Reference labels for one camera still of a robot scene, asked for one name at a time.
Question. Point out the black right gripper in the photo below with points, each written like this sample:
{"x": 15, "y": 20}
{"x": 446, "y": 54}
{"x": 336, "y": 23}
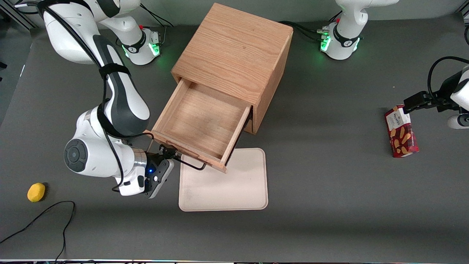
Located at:
{"x": 154, "y": 160}

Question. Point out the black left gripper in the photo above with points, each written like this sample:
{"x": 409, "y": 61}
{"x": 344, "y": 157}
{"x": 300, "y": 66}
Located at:
{"x": 444, "y": 95}

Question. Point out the wooden drawer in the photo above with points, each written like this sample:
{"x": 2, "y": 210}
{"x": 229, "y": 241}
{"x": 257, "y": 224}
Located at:
{"x": 201, "y": 121}

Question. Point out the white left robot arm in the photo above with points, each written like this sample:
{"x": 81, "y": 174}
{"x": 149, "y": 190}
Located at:
{"x": 348, "y": 36}

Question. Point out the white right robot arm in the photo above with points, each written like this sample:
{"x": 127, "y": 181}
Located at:
{"x": 124, "y": 106}

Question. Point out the red tartan shortbread box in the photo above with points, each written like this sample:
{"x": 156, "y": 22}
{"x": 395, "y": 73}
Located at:
{"x": 401, "y": 139}

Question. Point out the beige plastic tray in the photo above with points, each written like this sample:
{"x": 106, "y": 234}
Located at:
{"x": 234, "y": 190}

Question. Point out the oak wooden cabinet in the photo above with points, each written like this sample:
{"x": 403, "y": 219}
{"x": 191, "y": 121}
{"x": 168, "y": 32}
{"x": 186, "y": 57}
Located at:
{"x": 238, "y": 51}

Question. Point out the yellow lemon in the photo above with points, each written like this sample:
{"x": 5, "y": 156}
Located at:
{"x": 36, "y": 192}

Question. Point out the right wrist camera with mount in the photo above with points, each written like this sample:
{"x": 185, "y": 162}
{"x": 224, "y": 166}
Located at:
{"x": 163, "y": 179}

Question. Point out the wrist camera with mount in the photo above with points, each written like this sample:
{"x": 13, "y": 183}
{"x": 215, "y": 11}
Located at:
{"x": 163, "y": 179}
{"x": 458, "y": 121}

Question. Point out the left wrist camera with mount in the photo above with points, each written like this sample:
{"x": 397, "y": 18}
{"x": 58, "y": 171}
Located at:
{"x": 458, "y": 121}

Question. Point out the dark aluminium frame rail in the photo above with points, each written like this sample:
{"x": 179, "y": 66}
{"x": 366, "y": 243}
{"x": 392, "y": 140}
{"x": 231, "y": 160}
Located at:
{"x": 466, "y": 14}
{"x": 14, "y": 17}

